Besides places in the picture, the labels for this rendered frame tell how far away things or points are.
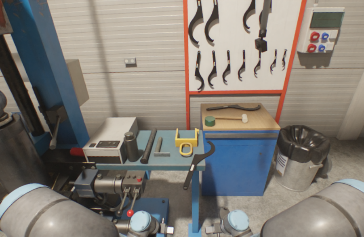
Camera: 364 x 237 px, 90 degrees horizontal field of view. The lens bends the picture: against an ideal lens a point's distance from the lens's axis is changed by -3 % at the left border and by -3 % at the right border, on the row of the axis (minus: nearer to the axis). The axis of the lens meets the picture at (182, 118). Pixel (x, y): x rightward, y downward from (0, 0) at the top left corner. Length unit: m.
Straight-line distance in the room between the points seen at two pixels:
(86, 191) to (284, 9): 2.79
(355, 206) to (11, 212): 0.69
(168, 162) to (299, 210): 0.91
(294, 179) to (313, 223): 2.15
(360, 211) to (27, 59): 1.59
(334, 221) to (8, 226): 0.63
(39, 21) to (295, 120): 3.36
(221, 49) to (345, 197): 2.42
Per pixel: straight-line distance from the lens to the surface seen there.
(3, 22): 1.28
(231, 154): 2.02
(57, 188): 1.43
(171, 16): 2.73
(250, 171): 2.23
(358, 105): 3.86
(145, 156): 1.26
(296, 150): 2.32
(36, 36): 1.43
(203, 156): 1.28
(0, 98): 1.23
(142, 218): 1.00
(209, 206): 2.35
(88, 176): 1.37
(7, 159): 1.26
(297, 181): 2.64
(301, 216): 0.47
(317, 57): 3.27
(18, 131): 1.23
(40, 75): 1.50
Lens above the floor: 1.89
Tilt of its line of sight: 29 degrees down
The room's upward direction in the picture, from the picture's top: 2 degrees counter-clockwise
